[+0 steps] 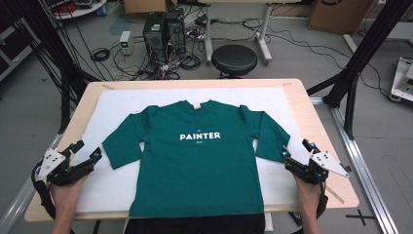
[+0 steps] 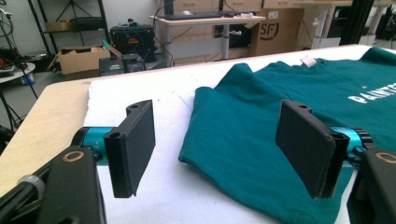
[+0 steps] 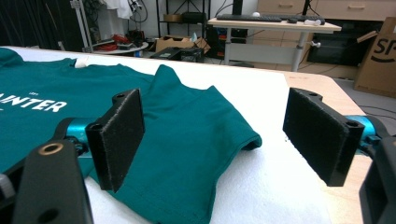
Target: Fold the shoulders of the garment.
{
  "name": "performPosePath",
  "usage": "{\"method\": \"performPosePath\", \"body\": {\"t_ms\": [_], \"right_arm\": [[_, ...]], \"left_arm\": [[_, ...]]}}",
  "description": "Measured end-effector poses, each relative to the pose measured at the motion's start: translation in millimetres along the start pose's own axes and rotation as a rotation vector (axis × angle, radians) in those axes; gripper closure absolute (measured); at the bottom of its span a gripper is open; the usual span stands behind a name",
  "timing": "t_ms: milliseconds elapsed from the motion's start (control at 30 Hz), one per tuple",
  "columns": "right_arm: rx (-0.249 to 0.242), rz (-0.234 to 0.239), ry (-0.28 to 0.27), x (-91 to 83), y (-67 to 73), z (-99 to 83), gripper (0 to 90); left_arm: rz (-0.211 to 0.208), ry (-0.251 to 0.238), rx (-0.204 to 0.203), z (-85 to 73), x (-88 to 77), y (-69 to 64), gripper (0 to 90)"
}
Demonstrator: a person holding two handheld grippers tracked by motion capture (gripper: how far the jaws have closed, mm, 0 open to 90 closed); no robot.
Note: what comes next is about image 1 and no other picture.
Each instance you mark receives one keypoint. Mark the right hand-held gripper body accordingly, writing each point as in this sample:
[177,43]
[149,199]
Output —
[308,172]

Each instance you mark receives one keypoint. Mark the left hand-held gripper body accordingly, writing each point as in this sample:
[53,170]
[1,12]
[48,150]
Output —
[61,172]

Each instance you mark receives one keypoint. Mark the green long-sleeve shirt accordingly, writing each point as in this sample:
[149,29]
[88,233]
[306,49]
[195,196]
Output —
[195,169]

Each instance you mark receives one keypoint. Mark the person's right hand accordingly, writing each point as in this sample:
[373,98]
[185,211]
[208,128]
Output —
[309,196]

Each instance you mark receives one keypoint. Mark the person's left hand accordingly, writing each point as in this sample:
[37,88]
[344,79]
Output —
[66,196]

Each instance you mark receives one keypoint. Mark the beige wooden strip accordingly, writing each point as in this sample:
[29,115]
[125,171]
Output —
[336,195]

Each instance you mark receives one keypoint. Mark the black tape piece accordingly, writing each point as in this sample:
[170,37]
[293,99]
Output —
[348,168]

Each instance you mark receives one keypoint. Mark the white foam mat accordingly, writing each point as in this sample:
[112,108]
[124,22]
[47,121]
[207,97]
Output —
[130,100]

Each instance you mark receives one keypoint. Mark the black tape cross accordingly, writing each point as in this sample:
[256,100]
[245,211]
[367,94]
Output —
[360,217]

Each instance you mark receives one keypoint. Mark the black round stool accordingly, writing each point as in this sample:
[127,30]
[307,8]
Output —
[233,60]

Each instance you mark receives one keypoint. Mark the white machine base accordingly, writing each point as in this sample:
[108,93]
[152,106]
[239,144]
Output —
[402,84]

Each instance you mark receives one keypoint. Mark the person's dark clothing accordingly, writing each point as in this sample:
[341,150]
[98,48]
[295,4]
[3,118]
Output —
[195,226]

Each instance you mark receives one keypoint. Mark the small white power unit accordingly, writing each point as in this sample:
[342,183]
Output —
[126,42]

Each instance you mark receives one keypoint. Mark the large cardboard box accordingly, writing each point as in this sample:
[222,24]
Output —
[337,16]

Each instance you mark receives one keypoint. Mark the black computer tower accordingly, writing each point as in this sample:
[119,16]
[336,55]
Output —
[154,35]
[175,29]

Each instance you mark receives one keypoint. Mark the round white table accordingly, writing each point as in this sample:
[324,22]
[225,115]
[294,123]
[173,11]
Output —
[84,11]

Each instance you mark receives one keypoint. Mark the low cardboard box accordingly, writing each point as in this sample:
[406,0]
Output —
[146,6]

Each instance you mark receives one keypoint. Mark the aluminium floor rail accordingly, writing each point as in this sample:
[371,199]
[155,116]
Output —
[357,156]
[19,198]

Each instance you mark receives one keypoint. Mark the black metal frame post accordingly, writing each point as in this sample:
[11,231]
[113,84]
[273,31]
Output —
[367,48]
[65,97]

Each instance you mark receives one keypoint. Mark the white desk frame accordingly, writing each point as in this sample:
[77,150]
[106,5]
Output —
[263,32]

